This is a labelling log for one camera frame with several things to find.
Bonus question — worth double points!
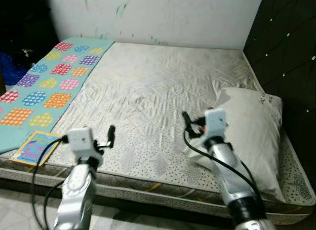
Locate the blue yellow picture book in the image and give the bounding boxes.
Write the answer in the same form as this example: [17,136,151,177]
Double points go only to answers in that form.
[9,130,64,167]

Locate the white pillow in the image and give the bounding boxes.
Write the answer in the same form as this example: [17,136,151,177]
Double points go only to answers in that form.
[183,86,287,204]

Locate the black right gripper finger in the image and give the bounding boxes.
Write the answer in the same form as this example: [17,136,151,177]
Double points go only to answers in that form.
[181,110,194,138]

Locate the short black left arm cable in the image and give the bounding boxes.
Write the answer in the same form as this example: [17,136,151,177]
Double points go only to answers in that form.
[43,178,75,230]

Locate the dark tufted headboard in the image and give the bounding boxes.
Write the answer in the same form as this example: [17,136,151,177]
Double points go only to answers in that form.
[241,0,316,201]

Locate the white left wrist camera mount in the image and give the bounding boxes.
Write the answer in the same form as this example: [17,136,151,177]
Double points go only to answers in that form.
[66,127,105,167]

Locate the white dotted quilted mattress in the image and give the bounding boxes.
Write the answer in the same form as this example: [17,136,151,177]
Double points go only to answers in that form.
[0,41,316,226]

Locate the dark bed frame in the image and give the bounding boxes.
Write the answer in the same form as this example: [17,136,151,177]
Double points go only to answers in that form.
[0,178,316,230]

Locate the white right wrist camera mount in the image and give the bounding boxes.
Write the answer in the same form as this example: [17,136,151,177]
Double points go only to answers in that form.
[203,108,229,142]

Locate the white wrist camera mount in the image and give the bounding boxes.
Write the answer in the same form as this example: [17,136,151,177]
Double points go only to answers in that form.
[203,108,229,142]
[66,127,105,167]

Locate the blue cloth bundle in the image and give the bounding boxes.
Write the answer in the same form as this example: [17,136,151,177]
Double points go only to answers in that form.
[0,52,28,85]

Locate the teal mat with coloured shapes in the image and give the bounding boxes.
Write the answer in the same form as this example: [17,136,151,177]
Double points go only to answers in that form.
[0,36,116,154]

